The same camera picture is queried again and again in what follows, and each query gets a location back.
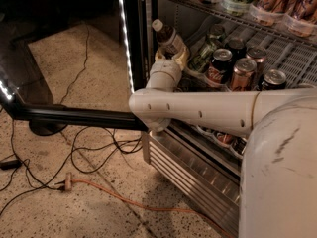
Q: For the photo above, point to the black power adapter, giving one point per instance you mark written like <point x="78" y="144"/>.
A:
<point x="8" y="165"/>

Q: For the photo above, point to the stainless steel fridge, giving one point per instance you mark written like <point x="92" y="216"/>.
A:
<point x="190" y="157"/>

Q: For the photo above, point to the orange soda can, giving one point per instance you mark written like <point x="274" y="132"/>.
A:
<point x="243" y="72"/>

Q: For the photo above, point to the dark can second row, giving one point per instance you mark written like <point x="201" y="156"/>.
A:
<point x="237" y="47"/>

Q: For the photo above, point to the copper can second row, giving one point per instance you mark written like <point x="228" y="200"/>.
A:
<point x="258" y="54"/>

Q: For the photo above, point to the black round stand base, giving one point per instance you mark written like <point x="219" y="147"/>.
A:
<point x="42" y="128"/>

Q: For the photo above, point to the red cola can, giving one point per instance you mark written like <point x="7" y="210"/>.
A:
<point x="220" y="66"/>

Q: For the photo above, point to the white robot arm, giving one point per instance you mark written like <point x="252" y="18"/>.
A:
<point x="247" y="133"/>

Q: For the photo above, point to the glass fridge door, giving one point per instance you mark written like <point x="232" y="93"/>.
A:
<point x="73" y="62"/>

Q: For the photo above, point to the brown tea bottle white cap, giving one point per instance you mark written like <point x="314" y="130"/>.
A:
<point x="168" y="38"/>

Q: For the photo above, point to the black soda can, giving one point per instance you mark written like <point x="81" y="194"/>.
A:
<point x="272" y="79"/>

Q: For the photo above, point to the green soda can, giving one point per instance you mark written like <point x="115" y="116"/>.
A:
<point x="203" y="55"/>

